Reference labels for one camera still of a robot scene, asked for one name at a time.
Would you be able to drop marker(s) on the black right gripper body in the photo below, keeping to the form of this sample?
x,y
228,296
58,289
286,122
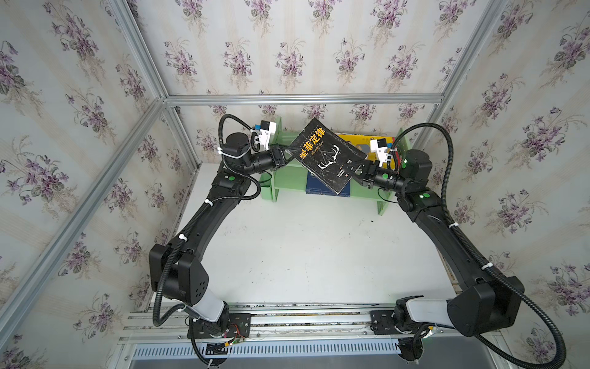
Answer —
x,y
366,173

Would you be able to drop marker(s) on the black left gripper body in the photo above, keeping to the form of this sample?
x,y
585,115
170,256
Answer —
x,y
268,161

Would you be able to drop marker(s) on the yellow book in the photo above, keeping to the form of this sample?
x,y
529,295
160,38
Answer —
x,y
362,142

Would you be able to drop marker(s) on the dark blue book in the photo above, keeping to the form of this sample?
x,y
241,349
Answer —
x,y
314,186

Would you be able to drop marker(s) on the black book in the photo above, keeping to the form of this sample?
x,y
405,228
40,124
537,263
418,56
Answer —
x,y
325,154

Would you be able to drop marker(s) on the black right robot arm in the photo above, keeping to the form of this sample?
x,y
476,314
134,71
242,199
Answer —
x,y
483,304

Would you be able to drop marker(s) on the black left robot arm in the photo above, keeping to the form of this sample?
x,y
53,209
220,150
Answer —
x,y
178,277

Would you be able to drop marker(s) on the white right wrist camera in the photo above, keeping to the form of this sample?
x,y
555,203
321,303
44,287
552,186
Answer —
x,y
381,148

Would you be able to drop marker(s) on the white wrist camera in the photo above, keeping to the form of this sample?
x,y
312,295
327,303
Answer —
x,y
381,148
261,135

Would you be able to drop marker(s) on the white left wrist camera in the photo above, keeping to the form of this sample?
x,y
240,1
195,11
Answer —
x,y
261,135

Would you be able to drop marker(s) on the aluminium frame top bar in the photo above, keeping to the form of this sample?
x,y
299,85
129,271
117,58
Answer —
x,y
305,99

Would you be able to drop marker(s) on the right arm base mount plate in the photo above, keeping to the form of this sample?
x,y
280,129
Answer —
x,y
383,322

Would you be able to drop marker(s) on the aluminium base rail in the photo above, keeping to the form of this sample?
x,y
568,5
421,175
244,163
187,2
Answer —
x,y
268,322

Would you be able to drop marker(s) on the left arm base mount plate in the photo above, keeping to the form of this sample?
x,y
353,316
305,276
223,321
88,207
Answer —
x,y
237,326

